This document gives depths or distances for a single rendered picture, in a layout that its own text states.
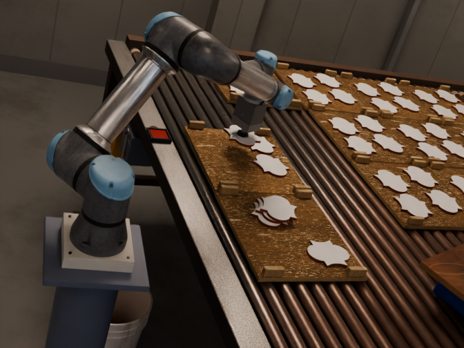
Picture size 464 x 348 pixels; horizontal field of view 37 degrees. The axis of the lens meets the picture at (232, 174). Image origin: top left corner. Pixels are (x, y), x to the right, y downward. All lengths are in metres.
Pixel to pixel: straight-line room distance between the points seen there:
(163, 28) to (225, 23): 2.83
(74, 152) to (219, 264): 0.49
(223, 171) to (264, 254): 0.43
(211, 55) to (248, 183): 0.61
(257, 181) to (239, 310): 0.63
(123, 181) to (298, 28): 3.43
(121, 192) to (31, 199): 1.90
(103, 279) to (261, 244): 0.47
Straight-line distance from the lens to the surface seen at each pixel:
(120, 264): 1.83
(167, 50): 1.82
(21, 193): 3.62
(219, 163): 2.31
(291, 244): 2.03
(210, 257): 1.90
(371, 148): 2.79
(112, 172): 1.73
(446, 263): 2.06
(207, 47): 1.78
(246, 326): 1.72
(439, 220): 2.50
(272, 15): 4.91
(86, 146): 1.80
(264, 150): 2.47
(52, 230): 1.94
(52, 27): 4.75
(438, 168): 2.88
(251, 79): 1.93
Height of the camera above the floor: 2.03
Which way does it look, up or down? 29 degrees down
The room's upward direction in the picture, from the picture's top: 17 degrees clockwise
